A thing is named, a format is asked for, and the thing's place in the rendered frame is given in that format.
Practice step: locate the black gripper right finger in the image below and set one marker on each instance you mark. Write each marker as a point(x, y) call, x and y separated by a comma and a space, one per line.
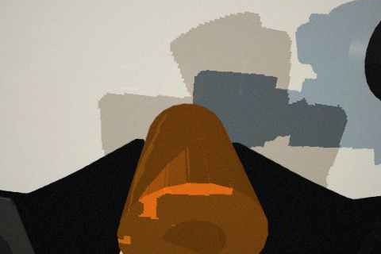
point(305, 218)

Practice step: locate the orange knob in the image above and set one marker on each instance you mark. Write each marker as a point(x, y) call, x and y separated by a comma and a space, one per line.
point(190, 194)

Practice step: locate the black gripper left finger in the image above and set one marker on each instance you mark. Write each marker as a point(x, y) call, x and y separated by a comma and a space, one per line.
point(78, 214)

